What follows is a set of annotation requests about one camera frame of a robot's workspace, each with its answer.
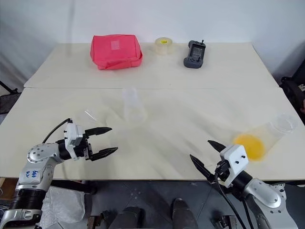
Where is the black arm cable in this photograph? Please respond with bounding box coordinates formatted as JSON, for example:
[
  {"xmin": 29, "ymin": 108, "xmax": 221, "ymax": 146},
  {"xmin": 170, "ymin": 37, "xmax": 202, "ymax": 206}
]
[
  {"xmin": 42, "ymin": 118, "xmax": 72, "ymax": 144},
  {"xmin": 213, "ymin": 167, "xmax": 246, "ymax": 229}
]

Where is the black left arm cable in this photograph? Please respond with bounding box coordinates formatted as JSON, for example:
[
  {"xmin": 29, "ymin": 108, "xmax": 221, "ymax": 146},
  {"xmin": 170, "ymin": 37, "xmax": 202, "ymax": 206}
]
[{"xmin": 42, "ymin": 118, "xmax": 72, "ymax": 144}]

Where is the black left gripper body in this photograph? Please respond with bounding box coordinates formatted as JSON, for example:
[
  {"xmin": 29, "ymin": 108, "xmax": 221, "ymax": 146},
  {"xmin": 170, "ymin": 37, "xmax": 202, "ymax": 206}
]
[{"xmin": 73, "ymin": 133, "xmax": 93, "ymax": 161}]

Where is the dark grey remote controller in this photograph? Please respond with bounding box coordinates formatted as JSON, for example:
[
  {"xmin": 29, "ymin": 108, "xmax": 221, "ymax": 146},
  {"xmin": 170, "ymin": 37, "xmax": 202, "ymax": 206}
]
[{"xmin": 183, "ymin": 39, "xmax": 207, "ymax": 69}]

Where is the black table frame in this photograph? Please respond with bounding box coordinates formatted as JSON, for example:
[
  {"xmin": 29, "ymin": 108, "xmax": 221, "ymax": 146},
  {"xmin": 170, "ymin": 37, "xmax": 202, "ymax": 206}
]
[{"xmin": 50, "ymin": 180, "xmax": 98, "ymax": 195}]

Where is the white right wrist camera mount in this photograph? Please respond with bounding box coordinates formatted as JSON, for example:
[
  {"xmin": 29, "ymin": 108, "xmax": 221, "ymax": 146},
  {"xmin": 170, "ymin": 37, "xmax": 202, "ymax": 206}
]
[{"xmin": 219, "ymin": 144, "xmax": 250, "ymax": 188}]

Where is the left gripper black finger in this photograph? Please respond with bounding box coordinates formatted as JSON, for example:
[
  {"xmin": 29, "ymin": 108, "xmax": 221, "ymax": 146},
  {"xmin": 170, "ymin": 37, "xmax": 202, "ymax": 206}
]
[
  {"xmin": 85, "ymin": 126, "xmax": 113, "ymax": 137},
  {"xmin": 90, "ymin": 146, "xmax": 119, "ymax": 161}
]

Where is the clear tape roll yellow core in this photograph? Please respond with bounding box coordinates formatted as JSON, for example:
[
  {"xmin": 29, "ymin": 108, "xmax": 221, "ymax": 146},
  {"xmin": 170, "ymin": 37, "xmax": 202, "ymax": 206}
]
[{"xmin": 154, "ymin": 37, "xmax": 175, "ymax": 56}]

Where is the black metal stand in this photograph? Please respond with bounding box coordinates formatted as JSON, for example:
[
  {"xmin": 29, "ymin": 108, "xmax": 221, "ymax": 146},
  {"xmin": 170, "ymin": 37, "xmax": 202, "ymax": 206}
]
[{"xmin": 0, "ymin": 80, "xmax": 20, "ymax": 115}]

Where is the white plastic bag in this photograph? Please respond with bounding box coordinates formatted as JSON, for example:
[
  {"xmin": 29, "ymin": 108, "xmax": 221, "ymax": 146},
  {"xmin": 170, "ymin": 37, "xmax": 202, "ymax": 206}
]
[{"xmin": 39, "ymin": 186, "xmax": 87, "ymax": 229}]

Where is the large clear bottle yellow base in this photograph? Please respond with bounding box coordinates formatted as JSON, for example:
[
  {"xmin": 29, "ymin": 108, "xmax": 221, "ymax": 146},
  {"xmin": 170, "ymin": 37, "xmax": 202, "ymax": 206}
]
[{"xmin": 232, "ymin": 112, "xmax": 299, "ymax": 163}]

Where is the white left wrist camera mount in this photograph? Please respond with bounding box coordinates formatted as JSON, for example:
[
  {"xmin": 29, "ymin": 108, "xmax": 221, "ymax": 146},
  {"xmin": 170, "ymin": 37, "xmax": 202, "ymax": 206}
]
[{"xmin": 63, "ymin": 122, "xmax": 84, "ymax": 160}]

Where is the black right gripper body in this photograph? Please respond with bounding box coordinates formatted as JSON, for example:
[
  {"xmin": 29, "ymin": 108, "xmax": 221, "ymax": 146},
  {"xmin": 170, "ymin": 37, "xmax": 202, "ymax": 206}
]
[{"xmin": 209, "ymin": 160, "xmax": 232, "ymax": 185}]

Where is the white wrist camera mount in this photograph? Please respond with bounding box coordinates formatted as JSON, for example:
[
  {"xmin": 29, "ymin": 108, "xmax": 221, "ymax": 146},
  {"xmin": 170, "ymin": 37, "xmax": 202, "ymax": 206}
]
[
  {"xmin": 219, "ymin": 144, "xmax": 250, "ymax": 188},
  {"xmin": 63, "ymin": 122, "xmax": 84, "ymax": 160}
]

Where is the dark rounded shape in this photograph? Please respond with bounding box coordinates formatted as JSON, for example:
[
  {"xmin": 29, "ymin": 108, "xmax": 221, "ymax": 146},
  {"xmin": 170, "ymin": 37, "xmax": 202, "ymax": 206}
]
[
  {"xmin": 171, "ymin": 198, "xmax": 199, "ymax": 229},
  {"xmin": 116, "ymin": 206, "xmax": 146, "ymax": 229}
]

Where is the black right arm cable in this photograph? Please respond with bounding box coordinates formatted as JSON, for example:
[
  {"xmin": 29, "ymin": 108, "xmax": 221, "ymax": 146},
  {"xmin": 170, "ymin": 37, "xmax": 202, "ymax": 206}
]
[{"xmin": 213, "ymin": 167, "xmax": 246, "ymax": 229}]

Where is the black bag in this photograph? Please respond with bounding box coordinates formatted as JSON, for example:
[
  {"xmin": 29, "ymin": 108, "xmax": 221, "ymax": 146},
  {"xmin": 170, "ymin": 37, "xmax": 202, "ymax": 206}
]
[{"xmin": 280, "ymin": 63, "xmax": 305, "ymax": 115}]

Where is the pink fabric pouch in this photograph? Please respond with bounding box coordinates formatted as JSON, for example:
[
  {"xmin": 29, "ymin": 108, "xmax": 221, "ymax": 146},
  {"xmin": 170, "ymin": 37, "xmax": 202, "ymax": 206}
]
[{"xmin": 90, "ymin": 34, "xmax": 143, "ymax": 71}]

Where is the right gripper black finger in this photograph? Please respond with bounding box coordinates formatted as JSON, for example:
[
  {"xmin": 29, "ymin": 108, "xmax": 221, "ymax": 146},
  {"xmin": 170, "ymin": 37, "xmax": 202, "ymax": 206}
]
[
  {"xmin": 207, "ymin": 140, "xmax": 225, "ymax": 154},
  {"xmin": 189, "ymin": 154, "xmax": 215, "ymax": 184}
]

